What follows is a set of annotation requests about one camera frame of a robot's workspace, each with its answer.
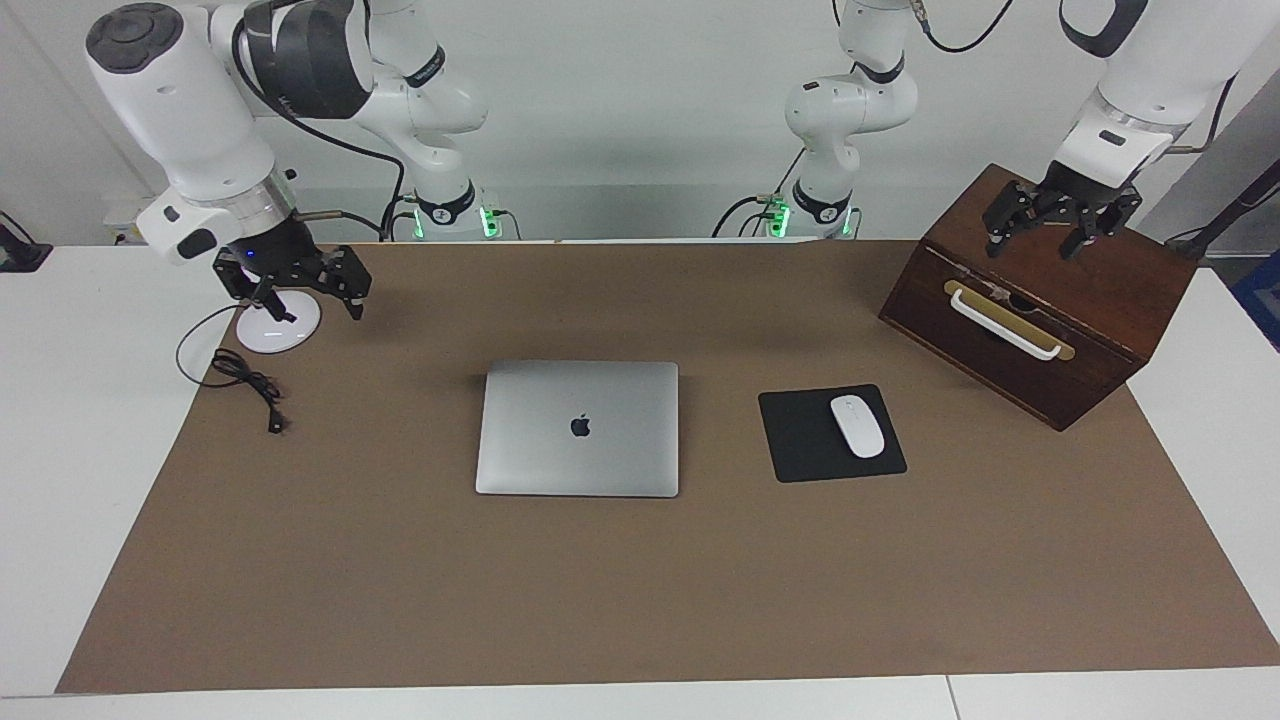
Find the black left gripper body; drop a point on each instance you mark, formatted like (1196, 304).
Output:
(1090, 195)

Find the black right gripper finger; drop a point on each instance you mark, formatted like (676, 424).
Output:
(272, 302)
(357, 285)

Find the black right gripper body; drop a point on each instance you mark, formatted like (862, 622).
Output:
(285, 255)

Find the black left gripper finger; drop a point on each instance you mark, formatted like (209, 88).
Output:
(1005, 215)
(1095, 225)

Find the silver laptop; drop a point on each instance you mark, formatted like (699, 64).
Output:
(560, 450)

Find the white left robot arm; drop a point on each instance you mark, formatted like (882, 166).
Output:
(1160, 70)

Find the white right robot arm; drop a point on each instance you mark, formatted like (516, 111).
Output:
(190, 110)

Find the white desk lamp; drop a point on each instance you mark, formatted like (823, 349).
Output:
(290, 337)

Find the dark wooden box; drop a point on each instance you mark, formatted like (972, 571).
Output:
(1100, 300)

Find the black stand pole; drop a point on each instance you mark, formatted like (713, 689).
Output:
(1240, 205)

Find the white power strip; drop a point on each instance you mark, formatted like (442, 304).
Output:
(125, 215)

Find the blue crate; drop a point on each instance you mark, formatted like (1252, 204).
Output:
(1265, 300)

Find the white computer mouse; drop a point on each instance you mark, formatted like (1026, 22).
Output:
(858, 428)

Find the black mouse pad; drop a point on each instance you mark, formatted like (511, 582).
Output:
(800, 440)

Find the brown table mat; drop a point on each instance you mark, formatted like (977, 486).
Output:
(640, 580)

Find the black clamp mount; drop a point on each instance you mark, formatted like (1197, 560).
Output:
(20, 255)

